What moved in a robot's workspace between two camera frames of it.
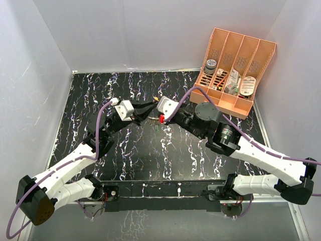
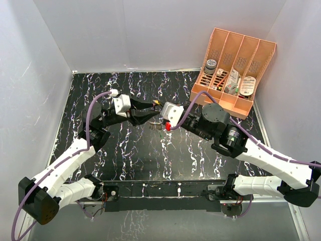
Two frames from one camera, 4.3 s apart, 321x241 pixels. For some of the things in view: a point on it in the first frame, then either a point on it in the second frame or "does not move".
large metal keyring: x=153 y=121 -> x=155 y=125
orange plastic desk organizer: x=231 y=69 does not move
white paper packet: x=233 y=77 does not move
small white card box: x=219 y=72 does not move
